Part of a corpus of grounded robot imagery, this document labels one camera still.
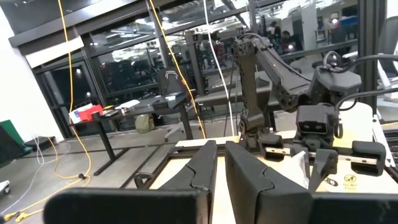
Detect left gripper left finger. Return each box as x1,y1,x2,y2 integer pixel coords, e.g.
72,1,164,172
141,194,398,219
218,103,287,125
158,139,218,224

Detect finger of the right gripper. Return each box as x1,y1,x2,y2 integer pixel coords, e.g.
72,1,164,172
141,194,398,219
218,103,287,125
308,148,339,193
290,142,311,175

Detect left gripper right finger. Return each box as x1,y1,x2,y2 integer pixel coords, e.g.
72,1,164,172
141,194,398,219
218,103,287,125
225,140,313,224

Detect green toothbrush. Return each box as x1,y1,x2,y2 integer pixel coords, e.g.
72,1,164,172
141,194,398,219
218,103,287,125
286,150,311,190

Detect white chair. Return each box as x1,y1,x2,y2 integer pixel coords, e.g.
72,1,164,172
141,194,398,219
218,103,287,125
375,15,398,110

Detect person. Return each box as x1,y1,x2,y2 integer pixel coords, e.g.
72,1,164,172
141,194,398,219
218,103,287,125
280,29,304,54
269,20,283,43

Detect olive bag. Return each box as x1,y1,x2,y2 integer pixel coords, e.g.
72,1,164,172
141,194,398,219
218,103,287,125
134,113,155,134

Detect dark grey desk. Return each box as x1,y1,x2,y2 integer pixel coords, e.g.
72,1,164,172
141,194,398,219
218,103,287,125
194,83,282,110

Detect black desk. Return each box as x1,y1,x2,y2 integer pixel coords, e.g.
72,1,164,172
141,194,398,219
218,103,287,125
90,93,195,177

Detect black office chair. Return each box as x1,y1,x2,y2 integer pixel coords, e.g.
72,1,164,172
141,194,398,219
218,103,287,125
156,68,189,142

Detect white papers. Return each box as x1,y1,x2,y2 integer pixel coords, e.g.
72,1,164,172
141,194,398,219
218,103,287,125
114,98,141,110

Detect red box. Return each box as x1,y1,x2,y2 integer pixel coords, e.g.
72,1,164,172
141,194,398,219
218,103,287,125
77,104,104,123

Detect small white box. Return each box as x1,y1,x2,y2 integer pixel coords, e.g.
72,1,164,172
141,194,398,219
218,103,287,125
68,104,94,125

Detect green bin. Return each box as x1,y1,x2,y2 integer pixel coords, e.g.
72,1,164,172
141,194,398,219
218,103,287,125
0,119,34,170

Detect white window banner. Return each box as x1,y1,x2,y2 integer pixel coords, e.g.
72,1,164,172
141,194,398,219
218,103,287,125
24,35,85,69

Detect white caster foot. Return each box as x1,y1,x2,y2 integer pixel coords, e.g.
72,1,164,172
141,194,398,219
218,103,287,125
0,179,12,196

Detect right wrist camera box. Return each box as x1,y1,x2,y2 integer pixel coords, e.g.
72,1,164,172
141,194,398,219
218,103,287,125
295,104,339,138

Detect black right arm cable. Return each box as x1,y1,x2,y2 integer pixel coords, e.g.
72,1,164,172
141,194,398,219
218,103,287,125
322,50,398,139

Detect black aluminium table frame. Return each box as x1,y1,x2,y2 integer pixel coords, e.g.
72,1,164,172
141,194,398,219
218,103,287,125
119,0,398,191

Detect yellow hanging extension cable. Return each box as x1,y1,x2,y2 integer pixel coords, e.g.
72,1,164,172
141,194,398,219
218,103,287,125
148,0,206,140
2,0,93,223

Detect white hanging cable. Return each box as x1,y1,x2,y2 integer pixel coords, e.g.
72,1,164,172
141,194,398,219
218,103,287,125
203,0,236,138

